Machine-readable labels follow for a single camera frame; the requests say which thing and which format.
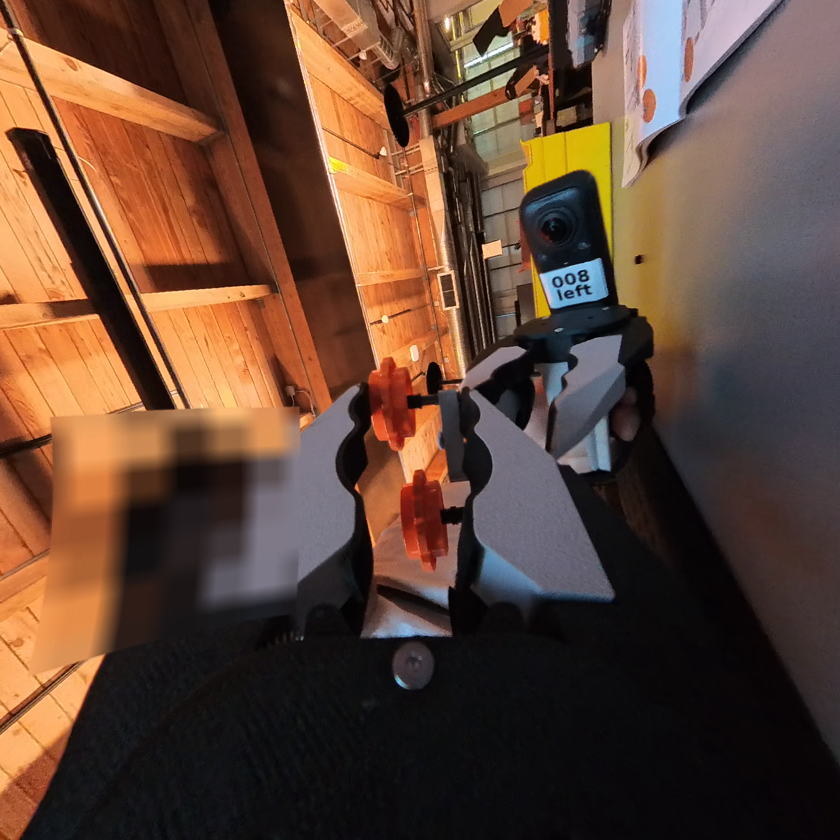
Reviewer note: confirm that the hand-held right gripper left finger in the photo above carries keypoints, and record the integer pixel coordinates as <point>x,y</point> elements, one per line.
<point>321,499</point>

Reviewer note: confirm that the yellow plastic panel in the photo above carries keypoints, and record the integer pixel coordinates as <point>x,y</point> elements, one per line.
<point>568,154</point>

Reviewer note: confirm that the person's left hand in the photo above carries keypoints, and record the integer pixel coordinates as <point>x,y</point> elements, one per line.
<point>627,417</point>

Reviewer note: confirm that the black round lamp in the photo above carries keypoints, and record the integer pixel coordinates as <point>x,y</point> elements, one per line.
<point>396,115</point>

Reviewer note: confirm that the white paper sign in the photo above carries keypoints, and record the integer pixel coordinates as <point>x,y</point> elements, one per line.
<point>492,249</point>

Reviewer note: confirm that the white wall vent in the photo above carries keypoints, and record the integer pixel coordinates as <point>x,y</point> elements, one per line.
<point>447,290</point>

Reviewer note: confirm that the white poster with orange dots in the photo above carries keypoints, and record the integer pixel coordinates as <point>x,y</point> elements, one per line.
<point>663,79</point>

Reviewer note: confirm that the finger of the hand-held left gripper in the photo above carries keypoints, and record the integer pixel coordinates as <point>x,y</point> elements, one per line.
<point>594,387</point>
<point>489,371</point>

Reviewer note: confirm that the silver ventilation duct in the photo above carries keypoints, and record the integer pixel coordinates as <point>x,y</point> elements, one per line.
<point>453,197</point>

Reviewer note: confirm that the black assembly with orange knobs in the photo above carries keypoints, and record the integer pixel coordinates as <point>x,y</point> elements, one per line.
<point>390,400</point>

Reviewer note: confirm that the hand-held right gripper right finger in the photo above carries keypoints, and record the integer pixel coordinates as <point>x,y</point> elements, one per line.
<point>525,525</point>

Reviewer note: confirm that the white cloth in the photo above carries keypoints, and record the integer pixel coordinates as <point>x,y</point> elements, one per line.
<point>407,590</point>

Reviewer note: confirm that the black metal pole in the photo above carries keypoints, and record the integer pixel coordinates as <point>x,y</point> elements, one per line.
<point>459,98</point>

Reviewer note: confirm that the black ceiling beam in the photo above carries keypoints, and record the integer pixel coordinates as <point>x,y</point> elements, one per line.
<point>79,249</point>

